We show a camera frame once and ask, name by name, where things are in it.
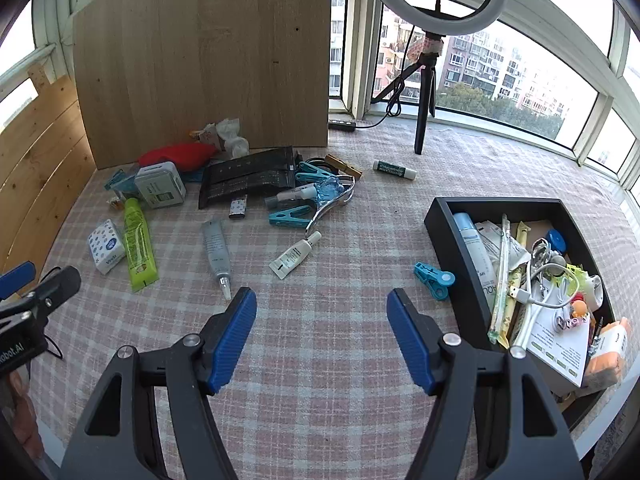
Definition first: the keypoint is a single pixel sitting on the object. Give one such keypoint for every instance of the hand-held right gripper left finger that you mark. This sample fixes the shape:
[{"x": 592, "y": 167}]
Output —
[{"x": 232, "y": 340}]

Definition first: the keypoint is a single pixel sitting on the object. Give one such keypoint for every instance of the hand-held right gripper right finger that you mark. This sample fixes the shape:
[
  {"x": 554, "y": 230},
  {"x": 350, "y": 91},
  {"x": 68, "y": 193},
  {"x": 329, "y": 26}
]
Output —
[{"x": 410, "y": 340}]

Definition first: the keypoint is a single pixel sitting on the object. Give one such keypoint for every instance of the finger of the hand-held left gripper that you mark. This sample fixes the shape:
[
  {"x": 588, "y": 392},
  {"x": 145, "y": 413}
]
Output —
[
  {"x": 55, "y": 287},
  {"x": 17, "y": 280}
]

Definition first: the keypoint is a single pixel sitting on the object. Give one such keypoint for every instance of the dotted white tissue pack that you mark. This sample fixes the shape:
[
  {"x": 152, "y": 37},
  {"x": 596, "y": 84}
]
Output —
[{"x": 106, "y": 246}]

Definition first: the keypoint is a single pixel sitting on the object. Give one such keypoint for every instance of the green tube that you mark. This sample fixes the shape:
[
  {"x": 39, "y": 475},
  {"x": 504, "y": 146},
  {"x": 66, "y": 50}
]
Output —
[{"x": 137, "y": 245}]

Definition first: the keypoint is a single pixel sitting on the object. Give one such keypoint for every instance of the black tray container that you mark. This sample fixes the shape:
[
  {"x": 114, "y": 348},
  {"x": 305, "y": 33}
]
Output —
[{"x": 450, "y": 230}]

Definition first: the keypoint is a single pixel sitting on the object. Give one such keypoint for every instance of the silver carabiner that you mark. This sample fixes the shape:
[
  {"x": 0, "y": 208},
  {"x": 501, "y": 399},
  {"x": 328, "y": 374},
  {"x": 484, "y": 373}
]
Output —
[{"x": 325, "y": 210}]

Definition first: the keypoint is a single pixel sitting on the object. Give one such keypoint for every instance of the small pale tube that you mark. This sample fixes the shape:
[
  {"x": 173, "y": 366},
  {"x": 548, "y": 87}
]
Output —
[{"x": 295, "y": 194}]

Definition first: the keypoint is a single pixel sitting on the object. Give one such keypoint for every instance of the wooden clothespin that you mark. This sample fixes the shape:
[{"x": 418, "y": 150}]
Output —
[{"x": 344, "y": 165}]

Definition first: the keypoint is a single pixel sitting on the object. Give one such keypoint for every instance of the person's left hand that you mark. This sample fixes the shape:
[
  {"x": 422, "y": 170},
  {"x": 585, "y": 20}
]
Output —
[{"x": 22, "y": 410}]

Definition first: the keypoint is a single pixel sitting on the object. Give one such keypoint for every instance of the blue plastic clip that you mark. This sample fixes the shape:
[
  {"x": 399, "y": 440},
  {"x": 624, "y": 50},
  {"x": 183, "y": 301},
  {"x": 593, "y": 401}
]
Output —
[{"x": 432, "y": 280}]

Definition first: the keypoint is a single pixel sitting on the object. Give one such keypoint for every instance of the grey tube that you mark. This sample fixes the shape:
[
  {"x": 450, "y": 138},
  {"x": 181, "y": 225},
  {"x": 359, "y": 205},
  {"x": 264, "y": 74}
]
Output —
[{"x": 216, "y": 250}]

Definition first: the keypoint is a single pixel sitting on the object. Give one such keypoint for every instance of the small snack packet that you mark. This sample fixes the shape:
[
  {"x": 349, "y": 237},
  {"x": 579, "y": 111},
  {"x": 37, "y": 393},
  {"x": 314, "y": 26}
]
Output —
[{"x": 116, "y": 203}]

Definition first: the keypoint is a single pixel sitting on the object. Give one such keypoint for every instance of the white chopstick packet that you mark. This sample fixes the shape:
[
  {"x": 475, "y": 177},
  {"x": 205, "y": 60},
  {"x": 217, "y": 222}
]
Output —
[{"x": 501, "y": 280}]

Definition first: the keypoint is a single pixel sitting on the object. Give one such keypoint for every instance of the blue white tube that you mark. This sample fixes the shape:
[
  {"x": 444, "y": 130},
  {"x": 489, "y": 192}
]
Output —
[{"x": 472, "y": 250}]

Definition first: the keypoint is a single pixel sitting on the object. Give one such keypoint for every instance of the pink plaid tablecloth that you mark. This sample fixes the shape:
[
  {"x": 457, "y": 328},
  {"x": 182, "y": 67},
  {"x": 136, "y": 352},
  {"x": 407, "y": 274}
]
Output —
[{"x": 325, "y": 270}]

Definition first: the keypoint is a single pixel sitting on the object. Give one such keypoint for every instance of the yellow stick packet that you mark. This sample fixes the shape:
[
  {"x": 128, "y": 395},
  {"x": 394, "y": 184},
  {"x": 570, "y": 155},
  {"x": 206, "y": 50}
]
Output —
[{"x": 516, "y": 290}]

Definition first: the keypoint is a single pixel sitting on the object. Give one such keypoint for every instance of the pine plank panel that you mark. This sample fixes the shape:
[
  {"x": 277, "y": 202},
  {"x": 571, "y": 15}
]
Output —
[{"x": 40, "y": 160}]

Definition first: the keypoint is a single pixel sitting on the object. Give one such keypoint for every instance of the light blue packet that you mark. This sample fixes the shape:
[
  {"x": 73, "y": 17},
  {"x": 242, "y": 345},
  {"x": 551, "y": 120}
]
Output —
[{"x": 127, "y": 189}]

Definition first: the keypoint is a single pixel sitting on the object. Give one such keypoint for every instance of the small white black packet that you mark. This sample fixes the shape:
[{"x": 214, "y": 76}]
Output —
[{"x": 238, "y": 207}]

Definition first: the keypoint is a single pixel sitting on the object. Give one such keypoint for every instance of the white paper leaflet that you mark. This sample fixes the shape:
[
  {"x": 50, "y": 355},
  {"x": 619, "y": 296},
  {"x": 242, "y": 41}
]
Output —
[{"x": 555, "y": 350}]

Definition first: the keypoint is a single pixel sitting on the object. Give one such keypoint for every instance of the white tin box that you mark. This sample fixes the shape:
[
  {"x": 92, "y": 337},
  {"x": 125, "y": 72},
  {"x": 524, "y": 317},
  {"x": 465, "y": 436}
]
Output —
[{"x": 160, "y": 185}]

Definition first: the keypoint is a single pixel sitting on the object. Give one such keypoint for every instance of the black foil pouch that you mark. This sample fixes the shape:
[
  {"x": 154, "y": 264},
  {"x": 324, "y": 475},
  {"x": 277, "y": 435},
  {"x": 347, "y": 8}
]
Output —
[{"x": 245, "y": 175}]

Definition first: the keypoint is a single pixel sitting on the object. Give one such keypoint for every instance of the blue face mask packet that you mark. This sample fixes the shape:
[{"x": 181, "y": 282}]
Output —
[{"x": 192, "y": 176}]

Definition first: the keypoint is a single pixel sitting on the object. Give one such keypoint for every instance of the green white balm stick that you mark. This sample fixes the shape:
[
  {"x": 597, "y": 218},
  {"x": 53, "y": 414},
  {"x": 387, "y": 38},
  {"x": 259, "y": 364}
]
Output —
[{"x": 395, "y": 169}]

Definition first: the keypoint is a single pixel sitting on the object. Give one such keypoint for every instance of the round blue cap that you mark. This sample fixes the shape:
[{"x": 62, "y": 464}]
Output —
[{"x": 556, "y": 240}]

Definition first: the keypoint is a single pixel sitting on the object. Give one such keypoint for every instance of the red pouch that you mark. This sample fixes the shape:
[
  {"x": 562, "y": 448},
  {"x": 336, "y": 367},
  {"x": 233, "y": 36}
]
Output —
[{"x": 175, "y": 155}]

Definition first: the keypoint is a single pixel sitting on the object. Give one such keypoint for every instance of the orange white packet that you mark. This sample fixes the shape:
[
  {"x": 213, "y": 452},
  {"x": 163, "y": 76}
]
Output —
[{"x": 605, "y": 355}]

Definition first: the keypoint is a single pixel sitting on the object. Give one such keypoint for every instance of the white crumpled plastic bag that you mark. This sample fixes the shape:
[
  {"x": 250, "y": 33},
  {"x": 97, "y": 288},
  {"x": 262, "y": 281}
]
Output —
[{"x": 231, "y": 135}]

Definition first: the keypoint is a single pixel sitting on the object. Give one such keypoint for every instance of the orange white snack wrapper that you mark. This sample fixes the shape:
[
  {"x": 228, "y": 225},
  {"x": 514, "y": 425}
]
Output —
[{"x": 204, "y": 136}]

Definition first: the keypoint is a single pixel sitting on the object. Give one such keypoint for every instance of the black power strip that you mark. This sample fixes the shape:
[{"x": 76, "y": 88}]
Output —
[{"x": 341, "y": 125}]

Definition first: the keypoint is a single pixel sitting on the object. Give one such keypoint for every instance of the black tripod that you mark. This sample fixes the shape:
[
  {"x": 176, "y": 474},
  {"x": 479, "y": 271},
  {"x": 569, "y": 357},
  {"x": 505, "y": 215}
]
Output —
[{"x": 424, "y": 110}]

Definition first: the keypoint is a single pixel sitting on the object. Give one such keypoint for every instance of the light wooden board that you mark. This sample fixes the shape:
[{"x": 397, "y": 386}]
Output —
[{"x": 200, "y": 60}]

